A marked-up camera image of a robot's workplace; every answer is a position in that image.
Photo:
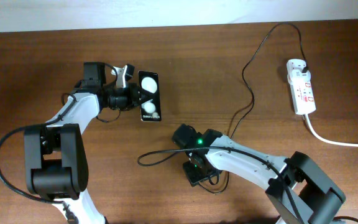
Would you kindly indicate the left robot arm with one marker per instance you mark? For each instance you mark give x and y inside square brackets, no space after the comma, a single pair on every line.
[56,168]

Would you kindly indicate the black Galaxy smartphone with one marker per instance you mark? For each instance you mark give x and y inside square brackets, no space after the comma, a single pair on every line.
[150,107]

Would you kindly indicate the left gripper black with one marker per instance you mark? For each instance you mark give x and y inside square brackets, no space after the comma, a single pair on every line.
[132,99]

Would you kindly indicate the white power strip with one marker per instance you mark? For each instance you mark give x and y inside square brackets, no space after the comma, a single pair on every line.
[302,96]

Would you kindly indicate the white USB charger adapter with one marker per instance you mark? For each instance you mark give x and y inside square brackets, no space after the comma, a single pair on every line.
[298,70]

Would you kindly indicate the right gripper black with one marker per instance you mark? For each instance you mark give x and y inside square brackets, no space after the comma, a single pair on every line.
[193,177]

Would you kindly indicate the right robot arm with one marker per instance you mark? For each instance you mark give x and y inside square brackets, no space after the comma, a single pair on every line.
[297,187]

